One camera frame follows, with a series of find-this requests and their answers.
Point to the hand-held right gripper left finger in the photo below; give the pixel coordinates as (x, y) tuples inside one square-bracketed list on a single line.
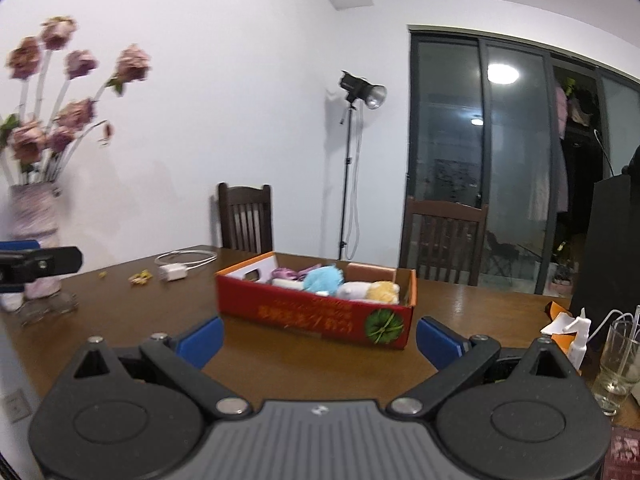
[(200, 342)]

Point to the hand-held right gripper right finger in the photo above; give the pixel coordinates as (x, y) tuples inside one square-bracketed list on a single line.
[(437, 342)]

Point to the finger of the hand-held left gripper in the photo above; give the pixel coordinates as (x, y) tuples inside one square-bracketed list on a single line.
[(45, 264), (20, 246)]

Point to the white and yellow plush toy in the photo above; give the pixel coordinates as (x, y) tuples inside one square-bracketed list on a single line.
[(370, 292)]

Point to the red cardboard box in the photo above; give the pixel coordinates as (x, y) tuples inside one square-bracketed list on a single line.
[(300, 312)]

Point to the small white soft block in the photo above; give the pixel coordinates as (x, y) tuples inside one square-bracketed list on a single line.
[(287, 284)]

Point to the purple satin cloth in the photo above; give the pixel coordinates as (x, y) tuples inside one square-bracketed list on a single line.
[(287, 273)]

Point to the light blue plush toy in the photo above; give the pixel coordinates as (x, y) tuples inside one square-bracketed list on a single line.
[(322, 280)]

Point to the pink speckled ceramic vase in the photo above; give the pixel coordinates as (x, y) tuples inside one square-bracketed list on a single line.
[(32, 215)]

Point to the thin-framed eyeglasses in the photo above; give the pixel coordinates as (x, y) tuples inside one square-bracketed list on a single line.
[(45, 310)]

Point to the white power adapter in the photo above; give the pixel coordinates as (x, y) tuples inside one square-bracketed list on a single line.
[(172, 272)]

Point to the yellow crumpled scraps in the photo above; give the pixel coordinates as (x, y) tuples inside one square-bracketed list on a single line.
[(140, 277)]

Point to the dark folding chair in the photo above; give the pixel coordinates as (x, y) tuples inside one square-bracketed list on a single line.
[(505, 252)]

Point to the orange and white wrapper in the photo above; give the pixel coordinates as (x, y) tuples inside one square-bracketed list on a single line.
[(557, 327)]

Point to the dark wooden slatted chair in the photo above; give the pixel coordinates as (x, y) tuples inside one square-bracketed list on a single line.
[(245, 220), (445, 215)]

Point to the white spray bottle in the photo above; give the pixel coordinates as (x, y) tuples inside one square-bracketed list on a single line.
[(579, 345)]

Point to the dried pink roses bouquet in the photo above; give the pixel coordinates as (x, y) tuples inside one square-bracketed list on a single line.
[(75, 115)]

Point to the clear drinking glass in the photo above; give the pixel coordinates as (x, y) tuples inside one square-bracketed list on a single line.
[(617, 375)]

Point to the white straw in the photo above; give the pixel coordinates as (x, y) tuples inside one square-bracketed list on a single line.
[(636, 320)]

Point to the black monitor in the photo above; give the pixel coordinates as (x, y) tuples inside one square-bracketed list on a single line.
[(610, 240)]

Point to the dark framed sliding glass door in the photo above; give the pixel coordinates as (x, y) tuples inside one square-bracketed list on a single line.
[(450, 135)]

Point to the dark red printed booklet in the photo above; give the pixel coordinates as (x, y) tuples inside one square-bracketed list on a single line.
[(625, 455)]

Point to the hanging pink clothes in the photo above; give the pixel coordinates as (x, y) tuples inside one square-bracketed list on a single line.
[(562, 110)]

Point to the black studio light on stand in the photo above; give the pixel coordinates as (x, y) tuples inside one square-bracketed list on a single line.
[(362, 87)]

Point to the white wall outlet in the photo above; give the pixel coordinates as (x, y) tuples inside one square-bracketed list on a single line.
[(17, 406)]

